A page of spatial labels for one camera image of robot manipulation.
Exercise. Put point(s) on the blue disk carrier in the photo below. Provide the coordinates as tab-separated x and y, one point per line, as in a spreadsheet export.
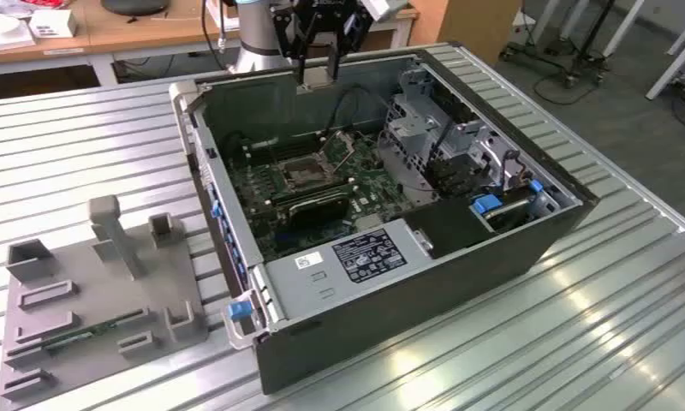
485	204

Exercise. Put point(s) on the black wheeled stand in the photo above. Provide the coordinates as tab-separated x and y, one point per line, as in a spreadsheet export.
592	38

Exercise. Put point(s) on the green RAM stick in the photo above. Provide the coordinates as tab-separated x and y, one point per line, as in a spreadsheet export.
80	336

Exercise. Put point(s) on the blue case latch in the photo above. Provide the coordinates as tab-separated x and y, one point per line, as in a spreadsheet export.
239	311

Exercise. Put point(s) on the grey parts rack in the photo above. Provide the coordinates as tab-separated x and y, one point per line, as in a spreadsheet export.
108	291

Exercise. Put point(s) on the silver chipset heatsink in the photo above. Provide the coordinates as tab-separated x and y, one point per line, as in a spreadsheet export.
369	222

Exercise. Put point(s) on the white foam tray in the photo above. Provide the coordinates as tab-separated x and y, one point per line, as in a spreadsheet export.
3	36

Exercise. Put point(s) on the dark grey oval object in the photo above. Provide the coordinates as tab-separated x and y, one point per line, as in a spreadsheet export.
133	6

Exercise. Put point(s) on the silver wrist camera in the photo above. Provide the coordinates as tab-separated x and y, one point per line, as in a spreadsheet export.
383	8

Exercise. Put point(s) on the black PC case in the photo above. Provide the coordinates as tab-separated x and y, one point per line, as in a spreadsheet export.
405	334

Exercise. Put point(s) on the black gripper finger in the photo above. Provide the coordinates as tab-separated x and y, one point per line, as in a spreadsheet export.
285	38
333	64

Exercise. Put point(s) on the grey power supply unit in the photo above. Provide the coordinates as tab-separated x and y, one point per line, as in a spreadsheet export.
320	291

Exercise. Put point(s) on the red white plastic bag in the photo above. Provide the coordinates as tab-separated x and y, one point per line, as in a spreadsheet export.
45	3

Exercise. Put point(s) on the blue plastic clip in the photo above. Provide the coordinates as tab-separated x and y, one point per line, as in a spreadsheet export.
535	187

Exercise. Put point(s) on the grey metal drive cage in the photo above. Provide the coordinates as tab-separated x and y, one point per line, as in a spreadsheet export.
413	124

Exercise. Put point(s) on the wooden desk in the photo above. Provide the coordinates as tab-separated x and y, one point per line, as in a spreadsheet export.
148	30

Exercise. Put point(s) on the silver square CPU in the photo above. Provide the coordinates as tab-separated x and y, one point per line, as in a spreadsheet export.
316	79

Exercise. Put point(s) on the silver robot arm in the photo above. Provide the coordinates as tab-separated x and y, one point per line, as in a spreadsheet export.
257	38

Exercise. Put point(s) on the black fan expansion card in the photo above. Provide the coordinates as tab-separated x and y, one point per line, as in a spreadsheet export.
320	210

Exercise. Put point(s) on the CPU socket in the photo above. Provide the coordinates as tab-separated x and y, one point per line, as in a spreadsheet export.
305	173

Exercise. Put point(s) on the green motherboard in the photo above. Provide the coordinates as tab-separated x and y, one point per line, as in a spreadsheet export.
371	180

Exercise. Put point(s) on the white cardboard box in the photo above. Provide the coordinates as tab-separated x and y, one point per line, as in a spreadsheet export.
53	23

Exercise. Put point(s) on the white table frame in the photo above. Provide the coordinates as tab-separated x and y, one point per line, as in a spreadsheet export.
673	70

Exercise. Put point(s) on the wooden cabinet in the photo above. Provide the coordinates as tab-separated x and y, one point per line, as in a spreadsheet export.
473	25

